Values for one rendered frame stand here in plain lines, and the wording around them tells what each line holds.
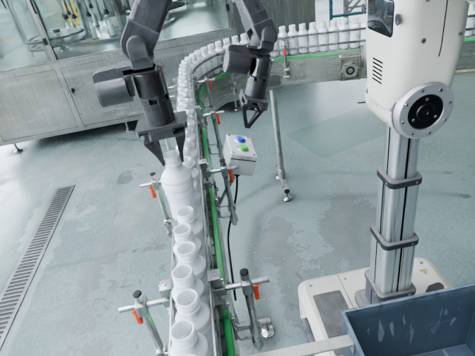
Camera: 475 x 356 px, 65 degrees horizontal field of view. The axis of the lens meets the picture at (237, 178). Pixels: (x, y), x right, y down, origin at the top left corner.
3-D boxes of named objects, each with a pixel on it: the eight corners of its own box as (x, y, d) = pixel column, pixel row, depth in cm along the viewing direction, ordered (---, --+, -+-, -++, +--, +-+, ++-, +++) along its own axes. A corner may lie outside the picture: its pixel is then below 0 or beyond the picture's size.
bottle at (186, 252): (222, 304, 79) (207, 246, 70) (198, 322, 76) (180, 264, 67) (206, 289, 83) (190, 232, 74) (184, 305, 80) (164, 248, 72)
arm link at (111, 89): (143, 34, 63) (147, 27, 71) (75, 48, 63) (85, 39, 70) (162, 102, 69) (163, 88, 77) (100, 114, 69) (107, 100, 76)
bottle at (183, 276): (199, 312, 78) (181, 255, 69) (222, 325, 75) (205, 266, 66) (179, 335, 74) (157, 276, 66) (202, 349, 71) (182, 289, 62)
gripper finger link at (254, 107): (237, 129, 107) (243, 98, 102) (233, 120, 113) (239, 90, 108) (259, 133, 108) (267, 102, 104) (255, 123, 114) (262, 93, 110)
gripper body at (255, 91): (244, 106, 101) (250, 78, 97) (239, 93, 109) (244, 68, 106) (267, 109, 102) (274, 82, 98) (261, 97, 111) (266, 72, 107)
